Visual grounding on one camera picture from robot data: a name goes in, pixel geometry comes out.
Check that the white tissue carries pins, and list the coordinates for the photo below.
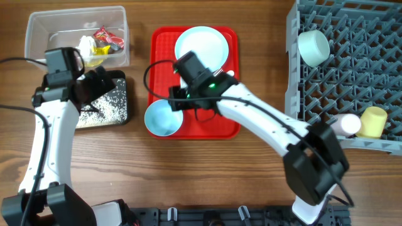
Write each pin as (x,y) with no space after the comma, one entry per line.
(86,46)

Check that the light blue bowl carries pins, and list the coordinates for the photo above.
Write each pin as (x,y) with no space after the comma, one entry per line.
(161,120)

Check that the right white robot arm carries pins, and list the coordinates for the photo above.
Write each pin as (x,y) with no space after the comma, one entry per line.
(313,159)

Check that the yellow plastic cup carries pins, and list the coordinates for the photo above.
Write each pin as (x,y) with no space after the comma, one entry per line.
(373,122)

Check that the red plastic tray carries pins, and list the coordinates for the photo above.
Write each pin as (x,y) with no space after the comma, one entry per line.
(199,124)

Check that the red snack wrapper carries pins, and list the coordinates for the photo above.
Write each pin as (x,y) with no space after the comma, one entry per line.
(110,38)

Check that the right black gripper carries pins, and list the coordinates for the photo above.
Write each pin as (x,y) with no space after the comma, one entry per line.
(176,100)

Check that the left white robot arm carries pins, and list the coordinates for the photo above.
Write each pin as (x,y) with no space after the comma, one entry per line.
(45,196)

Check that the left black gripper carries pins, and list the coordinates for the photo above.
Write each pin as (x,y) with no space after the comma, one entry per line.
(94,78)

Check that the grey dishwasher rack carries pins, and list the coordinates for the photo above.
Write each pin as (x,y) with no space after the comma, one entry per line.
(362,70)

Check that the white plastic spoon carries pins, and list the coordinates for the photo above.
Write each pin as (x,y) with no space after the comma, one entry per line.
(231,73)

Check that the green bowl with rice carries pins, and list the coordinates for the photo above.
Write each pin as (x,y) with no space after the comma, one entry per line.
(313,47)

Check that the clear plastic bin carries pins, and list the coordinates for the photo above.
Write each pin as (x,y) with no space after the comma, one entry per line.
(47,30)

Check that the white plastic fork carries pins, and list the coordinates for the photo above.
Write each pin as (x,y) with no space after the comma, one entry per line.
(218,71)

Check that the yellow snack wrapper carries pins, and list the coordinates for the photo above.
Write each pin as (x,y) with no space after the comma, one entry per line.
(100,51)

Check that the light blue plate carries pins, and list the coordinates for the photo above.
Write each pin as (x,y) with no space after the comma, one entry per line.
(210,46)

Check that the spilled white rice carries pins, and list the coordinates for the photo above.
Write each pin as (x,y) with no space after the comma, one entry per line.
(106,110)

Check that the black bin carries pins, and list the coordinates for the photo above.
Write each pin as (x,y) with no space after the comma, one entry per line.
(121,94)

